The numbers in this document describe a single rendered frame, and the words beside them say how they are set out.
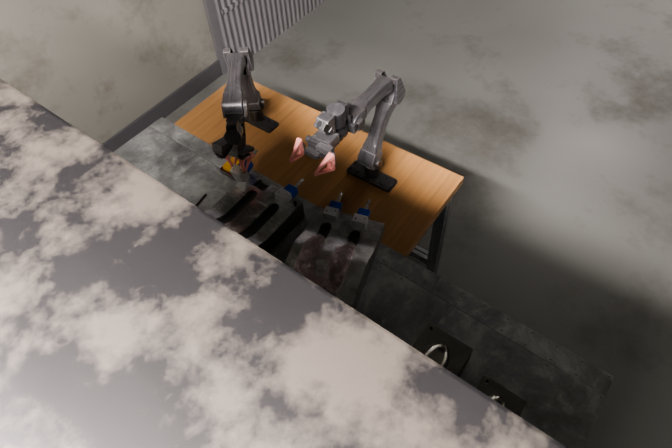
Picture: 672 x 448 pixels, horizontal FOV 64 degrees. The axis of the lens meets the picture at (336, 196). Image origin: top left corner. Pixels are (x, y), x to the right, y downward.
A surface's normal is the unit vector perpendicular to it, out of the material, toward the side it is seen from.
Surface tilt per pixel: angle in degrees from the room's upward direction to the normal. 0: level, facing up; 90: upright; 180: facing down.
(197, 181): 0
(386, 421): 0
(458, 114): 0
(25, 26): 90
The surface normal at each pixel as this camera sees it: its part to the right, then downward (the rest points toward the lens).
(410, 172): -0.04, -0.65
